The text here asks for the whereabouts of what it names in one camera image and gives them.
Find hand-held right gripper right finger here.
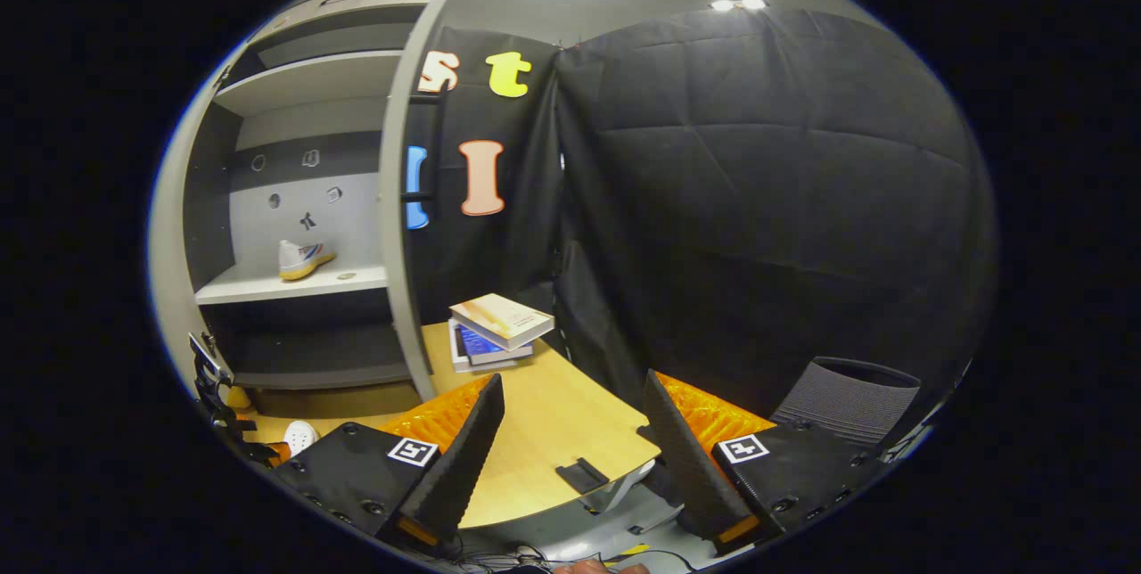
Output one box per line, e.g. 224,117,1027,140
642,368,894,557

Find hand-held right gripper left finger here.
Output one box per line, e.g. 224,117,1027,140
272,373,506,550

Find white striped shoe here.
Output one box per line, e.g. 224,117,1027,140
278,240,337,282
283,421,320,457

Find white shoe cabinet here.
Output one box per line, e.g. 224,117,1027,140
183,0,451,397

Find white cabinet door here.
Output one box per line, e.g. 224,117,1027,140
379,0,496,404

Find white book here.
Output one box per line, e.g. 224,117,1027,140
448,320,518,373

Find black table clamp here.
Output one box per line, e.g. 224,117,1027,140
554,456,612,496

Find blue cover book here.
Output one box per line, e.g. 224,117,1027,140
459,324,534,367

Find beige cover book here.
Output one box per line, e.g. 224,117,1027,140
450,293,555,350

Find black mesh office chair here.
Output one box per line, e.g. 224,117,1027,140
771,357,922,450

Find black backdrop cloth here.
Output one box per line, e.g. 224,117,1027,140
406,8,999,468

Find grey table frame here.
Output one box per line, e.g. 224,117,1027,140
584,458,687,539

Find tangled black cables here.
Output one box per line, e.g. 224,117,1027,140
432,537,701,574

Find black door handle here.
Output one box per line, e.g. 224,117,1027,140
401,91,444,202

